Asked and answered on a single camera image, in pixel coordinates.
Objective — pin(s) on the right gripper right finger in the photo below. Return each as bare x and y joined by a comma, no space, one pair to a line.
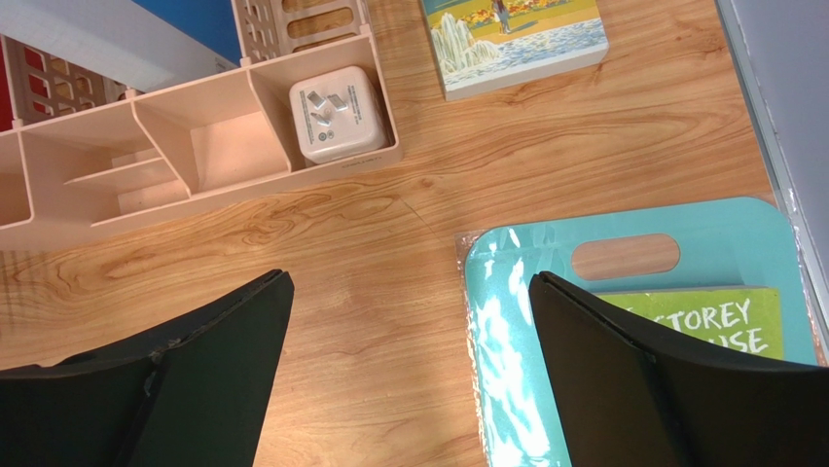
632,392

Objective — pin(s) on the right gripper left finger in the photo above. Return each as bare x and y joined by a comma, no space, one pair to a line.
192,391

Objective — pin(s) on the green storey treehouse book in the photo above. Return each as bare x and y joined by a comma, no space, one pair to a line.
742,318

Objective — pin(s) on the teal cutting board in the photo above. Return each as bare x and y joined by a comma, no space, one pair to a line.
722,243

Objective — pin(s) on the white power adapter cube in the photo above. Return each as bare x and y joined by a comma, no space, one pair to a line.
338,115

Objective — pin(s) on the pink desk file organizer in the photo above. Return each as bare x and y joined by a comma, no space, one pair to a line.
89,157

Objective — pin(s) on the red folder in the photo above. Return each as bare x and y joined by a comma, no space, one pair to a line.
6,103

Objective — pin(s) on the blue folder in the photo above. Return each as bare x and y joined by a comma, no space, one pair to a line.
146,45

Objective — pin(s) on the illustrated book back right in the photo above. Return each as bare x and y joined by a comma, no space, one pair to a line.
486,45

